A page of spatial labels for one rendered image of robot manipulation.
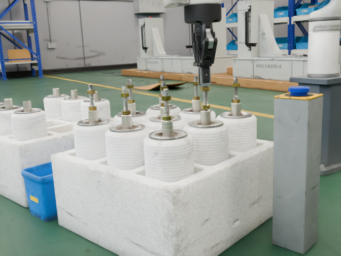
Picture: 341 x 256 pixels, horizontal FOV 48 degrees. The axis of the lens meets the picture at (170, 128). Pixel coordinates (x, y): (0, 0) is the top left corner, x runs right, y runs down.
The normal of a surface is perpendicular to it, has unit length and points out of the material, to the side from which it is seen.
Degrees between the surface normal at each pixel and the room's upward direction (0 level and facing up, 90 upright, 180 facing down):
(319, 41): 90
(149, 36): 90
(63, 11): 90
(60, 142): 90
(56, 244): 0
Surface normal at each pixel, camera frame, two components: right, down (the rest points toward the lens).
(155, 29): 0.47, -0.21
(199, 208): 0.74, 0.11
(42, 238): -0.04, -0.98
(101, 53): 0.52, 0.16
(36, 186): -0.69, 0.22
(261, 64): -0.85, 0.15
